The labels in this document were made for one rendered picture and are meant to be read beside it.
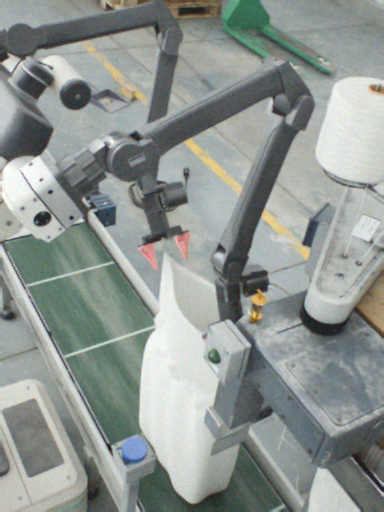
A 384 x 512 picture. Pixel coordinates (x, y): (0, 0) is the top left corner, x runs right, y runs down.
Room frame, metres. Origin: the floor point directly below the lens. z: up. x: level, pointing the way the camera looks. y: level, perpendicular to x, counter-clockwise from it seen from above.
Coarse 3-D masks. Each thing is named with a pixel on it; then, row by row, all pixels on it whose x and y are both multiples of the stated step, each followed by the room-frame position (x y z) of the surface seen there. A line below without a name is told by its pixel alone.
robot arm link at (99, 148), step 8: (112, 136) 1.05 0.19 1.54; (120, 136) 1.04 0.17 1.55; (128, 136) 1.05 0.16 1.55; (88, 144) 1.03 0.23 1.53; (96, 144) 1.02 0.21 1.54; (104, 144) 1.01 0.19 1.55; (112, 144) 1.01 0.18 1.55; (96, 152) 0.99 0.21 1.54; (104, 152) 1.00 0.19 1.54; (104, 160) 0.99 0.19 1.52; (104, 168) 0.99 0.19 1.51
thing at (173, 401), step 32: (160, 288) 1.33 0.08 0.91; (192, 288) 1.26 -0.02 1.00; (160, 320) 1.27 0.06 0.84; (192, 320) 1.25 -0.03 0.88; (160, 352) 1.17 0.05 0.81; (192, 352) 1.05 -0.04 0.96; (160, 384) 1.12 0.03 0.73; (192, 384) 1.04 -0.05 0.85; (160, 416) 1.09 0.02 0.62; (192, 416) 0.99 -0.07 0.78; (160, 448) 1.07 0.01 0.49; (192, 448) 0.97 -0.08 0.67; (192, 480) 0.95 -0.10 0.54; (224, 480) 0.99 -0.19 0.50
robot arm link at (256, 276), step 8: (232, 264) 1.05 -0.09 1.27; (240, 264) 1.06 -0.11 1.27; (256, 264) 1.13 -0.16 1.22; (216, 272) 1.09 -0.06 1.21; (232, 272) 1.04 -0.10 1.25; (240, 272) 1.05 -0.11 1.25; (248, 272) 1.08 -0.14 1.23; (256, 272) 1.09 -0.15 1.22; (264, 272) 1.10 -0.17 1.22; (224, 280) 1.05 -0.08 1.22; (232, 280) 1.04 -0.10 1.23; (240, 280) 1.05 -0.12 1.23; (248, 280) 1.08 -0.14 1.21; (256, 280) 1.08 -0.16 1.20; (264, 280) 1.09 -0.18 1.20; (248, 288) 1.07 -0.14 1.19; (256, 288) 1.07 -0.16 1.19; (264, 288) 1.08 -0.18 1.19; (248, 296) 1.07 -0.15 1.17
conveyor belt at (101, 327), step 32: (32, 256) 1.99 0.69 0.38; (64, 256) 2.02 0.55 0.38; (96, 256) 2.06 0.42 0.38; (32, 288) 1.80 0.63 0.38; (64, 288) 1.82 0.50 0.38; (96, 288) 1.85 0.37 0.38; (128, 288) 1.88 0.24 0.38; (64, 320) 1.64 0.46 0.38; (96, 320) 1.67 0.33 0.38; (128, 320) 1.70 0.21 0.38; (64, 352) 1.49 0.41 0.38; (96, 352) 1.51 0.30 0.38; (128, 352) 1.53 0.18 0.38; (96, 384) 1.36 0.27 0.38; (128, 384) 1.38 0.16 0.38; (96, 416) 1.23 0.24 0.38; (128, 416) 1.25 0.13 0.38; (160, 480) 1.03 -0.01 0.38; (256, 480) 1.08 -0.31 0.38
